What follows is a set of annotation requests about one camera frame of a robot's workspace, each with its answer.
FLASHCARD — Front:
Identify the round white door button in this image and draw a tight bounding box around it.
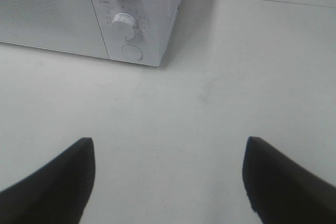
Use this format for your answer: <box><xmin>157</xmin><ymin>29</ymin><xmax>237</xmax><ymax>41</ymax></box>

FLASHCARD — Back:
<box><xmin>121</xmin><ymin>45</ymin><xmax>143</xmax><ymax>61</ymax></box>

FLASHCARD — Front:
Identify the white microwave door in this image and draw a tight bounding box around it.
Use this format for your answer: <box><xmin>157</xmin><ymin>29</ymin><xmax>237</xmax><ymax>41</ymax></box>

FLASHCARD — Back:
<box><xmin>1</xmin><ymin>0</ymin><xmax>108</xmax><ymax>58</ymax></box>

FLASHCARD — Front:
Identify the white microwave knob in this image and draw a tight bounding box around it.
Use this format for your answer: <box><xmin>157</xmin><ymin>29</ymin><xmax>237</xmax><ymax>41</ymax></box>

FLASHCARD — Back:
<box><xmin>111</xmin><ymin>13</ymin><xmax>141</xmax><ymax>40</ymax></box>

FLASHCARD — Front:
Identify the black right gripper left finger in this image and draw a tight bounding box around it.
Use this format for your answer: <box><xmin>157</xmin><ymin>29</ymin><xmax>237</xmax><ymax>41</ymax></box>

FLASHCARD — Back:
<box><xmin>1</xmin><ymin>137</ymin><xmax>95</xmax><ymax>223</ymax></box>

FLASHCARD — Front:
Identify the white microwave oven body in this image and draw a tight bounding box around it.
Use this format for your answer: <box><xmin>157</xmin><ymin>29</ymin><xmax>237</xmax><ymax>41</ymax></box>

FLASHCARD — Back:
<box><xmin>92</xmin><ymin>0</ymin><xmax>181</xmax><ymax>67</ymax></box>

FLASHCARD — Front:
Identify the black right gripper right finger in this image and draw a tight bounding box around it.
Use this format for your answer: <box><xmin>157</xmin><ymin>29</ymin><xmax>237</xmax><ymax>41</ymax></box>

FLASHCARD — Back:
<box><xmin>242</xmin><ymin>136</ymin><xmax>335</xmax><ymax>223</ymax></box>

